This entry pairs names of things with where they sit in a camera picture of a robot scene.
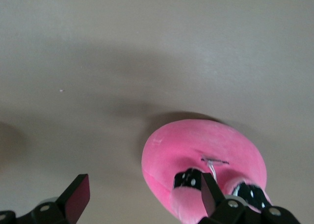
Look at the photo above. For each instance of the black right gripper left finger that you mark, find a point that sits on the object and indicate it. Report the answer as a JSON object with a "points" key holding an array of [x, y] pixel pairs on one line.
{"points": [[76, 199]]}

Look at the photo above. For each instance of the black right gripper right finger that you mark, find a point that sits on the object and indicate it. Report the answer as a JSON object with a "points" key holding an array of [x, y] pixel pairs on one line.
{"points": [[211, 199]]}

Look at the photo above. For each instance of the pink plush toy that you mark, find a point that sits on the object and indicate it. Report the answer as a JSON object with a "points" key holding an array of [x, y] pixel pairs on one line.
{"points": [[196, 143]]}

